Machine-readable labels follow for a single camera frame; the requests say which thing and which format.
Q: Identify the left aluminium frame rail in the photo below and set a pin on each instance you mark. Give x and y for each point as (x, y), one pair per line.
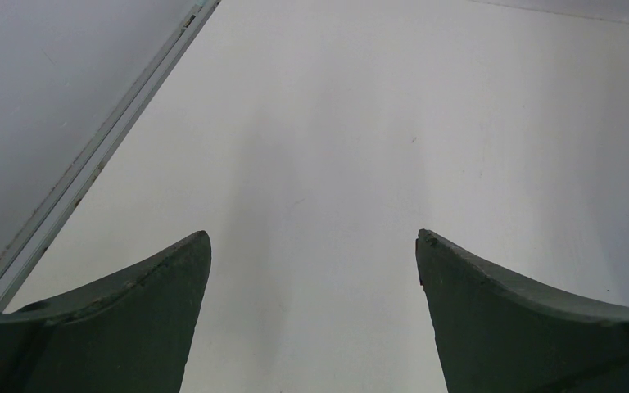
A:
(74, 78)

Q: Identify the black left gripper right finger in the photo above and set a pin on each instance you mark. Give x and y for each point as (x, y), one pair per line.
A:
(499, 331)

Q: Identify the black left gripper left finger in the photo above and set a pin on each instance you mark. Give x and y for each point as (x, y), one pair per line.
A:
(130, 331)

